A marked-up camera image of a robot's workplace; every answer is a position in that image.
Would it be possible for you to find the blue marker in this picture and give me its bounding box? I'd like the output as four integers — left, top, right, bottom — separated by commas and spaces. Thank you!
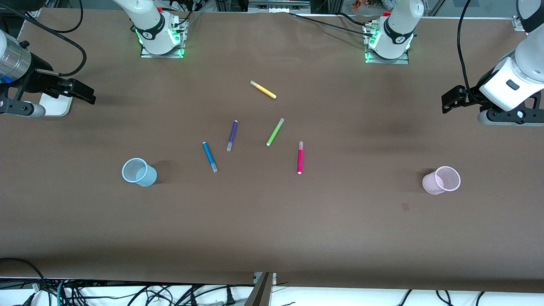
202, 142, 218, 173

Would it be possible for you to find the white desk lamp stand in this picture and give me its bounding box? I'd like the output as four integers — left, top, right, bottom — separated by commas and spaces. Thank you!
40, 93, 72, 117

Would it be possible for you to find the pink plastic cup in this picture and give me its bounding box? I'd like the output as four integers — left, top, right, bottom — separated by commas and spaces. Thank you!
422, 166, 461, 195

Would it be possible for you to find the blue plastic cup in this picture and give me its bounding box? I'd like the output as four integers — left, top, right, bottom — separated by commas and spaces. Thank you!
122, 158, 158, 187

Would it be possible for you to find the purple marker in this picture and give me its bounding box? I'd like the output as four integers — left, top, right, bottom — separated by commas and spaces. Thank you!
227, 120, 238, 152

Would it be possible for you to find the green marker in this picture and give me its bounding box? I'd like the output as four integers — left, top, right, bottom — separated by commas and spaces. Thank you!
266, 118, 285, 147

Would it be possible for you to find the yellow marker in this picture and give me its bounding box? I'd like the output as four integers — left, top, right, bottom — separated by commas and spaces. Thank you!
250, 80, 277, 99

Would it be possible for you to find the brown table cover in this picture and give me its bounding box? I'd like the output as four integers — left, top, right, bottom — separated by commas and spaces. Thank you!
0, 8, 544, 294

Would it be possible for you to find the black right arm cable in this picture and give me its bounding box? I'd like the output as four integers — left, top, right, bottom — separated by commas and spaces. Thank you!
0, 0, 88, 78

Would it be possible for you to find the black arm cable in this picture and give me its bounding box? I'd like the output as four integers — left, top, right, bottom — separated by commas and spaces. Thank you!
457, 0, 485, 100
0, 0, 88, 78

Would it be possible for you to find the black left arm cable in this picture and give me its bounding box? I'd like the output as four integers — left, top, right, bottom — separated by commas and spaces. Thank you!
457, 0, 485, 100

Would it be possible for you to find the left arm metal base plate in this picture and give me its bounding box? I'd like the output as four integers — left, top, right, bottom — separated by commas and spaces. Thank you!
365, 23, 410, 65

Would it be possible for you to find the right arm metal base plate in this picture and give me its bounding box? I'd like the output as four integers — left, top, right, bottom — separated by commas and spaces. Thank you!
140, 19, 186, 59

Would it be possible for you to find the long black table cable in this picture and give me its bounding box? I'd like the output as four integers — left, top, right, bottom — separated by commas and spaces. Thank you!
289, 12, 374, 34

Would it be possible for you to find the thick black floor cable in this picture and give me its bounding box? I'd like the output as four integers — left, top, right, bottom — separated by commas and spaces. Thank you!
0, 257, 45, 294

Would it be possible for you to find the aluminium frame rail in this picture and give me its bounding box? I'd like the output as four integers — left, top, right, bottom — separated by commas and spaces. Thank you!
249, 0, 312, 13

